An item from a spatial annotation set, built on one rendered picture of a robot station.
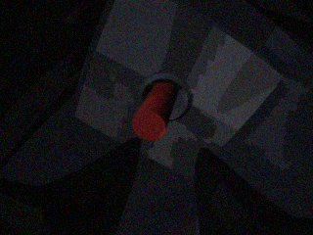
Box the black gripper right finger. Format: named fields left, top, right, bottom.
left=195, top=148, right=313, bottom=235

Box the dark grey open box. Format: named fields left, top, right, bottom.
left=0, top=0, right=313, bottom=235

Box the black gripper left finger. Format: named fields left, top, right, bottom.
left=0, top=137, right=142, bottom=235

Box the red peg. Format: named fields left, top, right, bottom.
left=133, top=82, right=179, bottom=140

